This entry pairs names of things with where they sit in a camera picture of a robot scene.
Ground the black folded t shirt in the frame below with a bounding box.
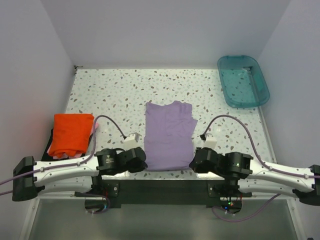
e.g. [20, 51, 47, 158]
[41, 128, 54, 162]

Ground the orange folded t shirt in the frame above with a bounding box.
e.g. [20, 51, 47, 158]
[47, 113, 95, 159]

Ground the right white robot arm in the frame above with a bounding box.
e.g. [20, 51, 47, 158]
[189, 147, 320, 206]

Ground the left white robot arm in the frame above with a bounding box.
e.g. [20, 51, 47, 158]
[12, 147, 147, 202]

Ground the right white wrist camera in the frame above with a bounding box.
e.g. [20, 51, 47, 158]
[200, 133, 218, 150]

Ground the lavender t shirt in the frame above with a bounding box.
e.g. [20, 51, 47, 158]
[144, 101, 198, 172]

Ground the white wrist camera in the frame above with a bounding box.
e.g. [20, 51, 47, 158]
[123, 132, 141, 151]
[200, 133, 218, 150]

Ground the teal plastic basket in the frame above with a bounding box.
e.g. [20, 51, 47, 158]
[217, 55, 270, 109]

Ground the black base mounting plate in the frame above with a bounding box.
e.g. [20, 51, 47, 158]
[74, 179, 252, 208]

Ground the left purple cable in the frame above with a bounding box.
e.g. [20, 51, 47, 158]
[0, 114, 128, 215]

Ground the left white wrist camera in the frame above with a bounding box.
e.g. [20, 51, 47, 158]
[123, 132, 141, 151]

